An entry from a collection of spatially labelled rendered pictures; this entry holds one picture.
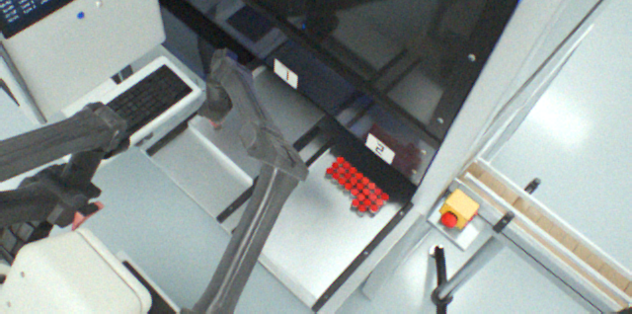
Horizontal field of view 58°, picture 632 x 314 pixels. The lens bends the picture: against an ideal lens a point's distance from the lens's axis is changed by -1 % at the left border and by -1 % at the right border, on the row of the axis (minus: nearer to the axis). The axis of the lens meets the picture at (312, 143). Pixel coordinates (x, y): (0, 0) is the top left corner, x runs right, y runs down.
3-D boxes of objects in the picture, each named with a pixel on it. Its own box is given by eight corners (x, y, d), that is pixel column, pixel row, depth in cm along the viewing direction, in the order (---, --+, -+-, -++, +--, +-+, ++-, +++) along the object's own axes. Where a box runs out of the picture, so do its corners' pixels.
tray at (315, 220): (328, 153, 166) (329, 147, 163) (399, 212, 159) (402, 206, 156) (242, 234, 152) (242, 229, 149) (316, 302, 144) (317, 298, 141)
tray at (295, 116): (272, 62, 181) (272, 55, 177) (334, 112, 173) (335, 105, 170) (189, 127, 166) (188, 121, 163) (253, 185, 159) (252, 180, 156)
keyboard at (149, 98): (165, 65, 186) (164, 60, 184) (194, 91, 182) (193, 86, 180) (57, 138, 170) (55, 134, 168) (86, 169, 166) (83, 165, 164)
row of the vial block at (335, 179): (327, 173, 163) (329, 165, 159) (376, 214, 157) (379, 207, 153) (322, 178, 162) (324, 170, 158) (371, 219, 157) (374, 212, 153)
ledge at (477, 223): (454, 189, 166) (455, 186, 164) (491, 217, 162) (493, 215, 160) (426, 221, 160) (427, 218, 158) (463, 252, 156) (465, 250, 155)
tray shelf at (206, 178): (260, 56, 184) (260, 53, 182) (435, 197, 164) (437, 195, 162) (140, 150, 164) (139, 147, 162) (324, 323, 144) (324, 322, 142)
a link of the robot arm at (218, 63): (220, 66, 139) (249, 83, 144) (229, 31, 145) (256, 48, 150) (194, 86, 147) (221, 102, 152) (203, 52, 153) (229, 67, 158)
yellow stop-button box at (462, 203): (453, 194, 154) (461, 182, 147) (475, 211, 152) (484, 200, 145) (436, 212, 151) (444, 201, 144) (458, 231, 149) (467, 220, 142)
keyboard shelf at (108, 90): (148, 43, 193) (147, 39, 191) (203, 94, 185) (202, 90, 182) (30, 122, 175) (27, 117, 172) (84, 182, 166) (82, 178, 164)
